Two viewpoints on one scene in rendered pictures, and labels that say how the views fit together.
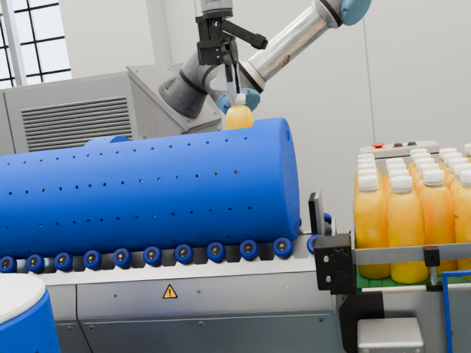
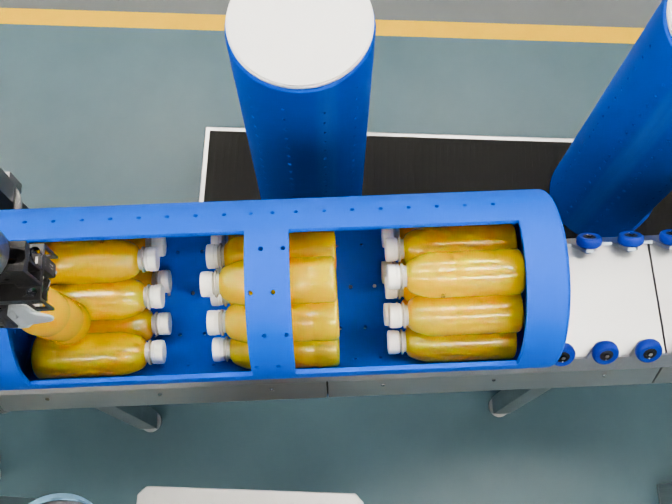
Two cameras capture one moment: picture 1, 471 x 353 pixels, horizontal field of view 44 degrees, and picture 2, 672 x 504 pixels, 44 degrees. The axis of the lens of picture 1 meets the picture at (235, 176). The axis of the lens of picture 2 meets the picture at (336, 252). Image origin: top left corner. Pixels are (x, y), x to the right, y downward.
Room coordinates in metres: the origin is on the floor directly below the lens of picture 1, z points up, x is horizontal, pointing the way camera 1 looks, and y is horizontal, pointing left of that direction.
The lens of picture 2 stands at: (1.76, 0.30, 2.37)
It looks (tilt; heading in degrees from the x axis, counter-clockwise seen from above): 72 degrees down; 164
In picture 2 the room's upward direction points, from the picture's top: 1 degrees clockwise
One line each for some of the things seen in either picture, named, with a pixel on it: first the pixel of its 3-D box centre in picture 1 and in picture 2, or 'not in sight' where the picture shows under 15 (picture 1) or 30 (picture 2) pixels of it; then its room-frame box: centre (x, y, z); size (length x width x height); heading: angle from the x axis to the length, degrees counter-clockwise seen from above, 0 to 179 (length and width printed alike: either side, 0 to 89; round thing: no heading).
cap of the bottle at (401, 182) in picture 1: (401, 183); not in sight; (1.09, -0.32, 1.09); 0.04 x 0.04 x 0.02
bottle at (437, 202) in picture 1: (437, 225); not in sight; (1.11, -0.39, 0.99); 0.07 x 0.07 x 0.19
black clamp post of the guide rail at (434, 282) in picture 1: (432, 267); not in sight; (1.02, -0.34, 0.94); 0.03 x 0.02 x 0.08; 77
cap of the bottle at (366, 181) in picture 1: (368, 182); not in sight; (1.14, -0.26, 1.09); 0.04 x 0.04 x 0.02
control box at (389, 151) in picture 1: (399, 164); not in sight; (1.52, -0.44, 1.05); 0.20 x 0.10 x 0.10; 77
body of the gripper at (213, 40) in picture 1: (217, 39); (5, 272); (1.39, 0.00, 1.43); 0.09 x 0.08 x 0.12; 77
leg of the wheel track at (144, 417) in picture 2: not in sight; (124, 407); (1.37, -0.12, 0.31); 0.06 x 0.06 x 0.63; 77
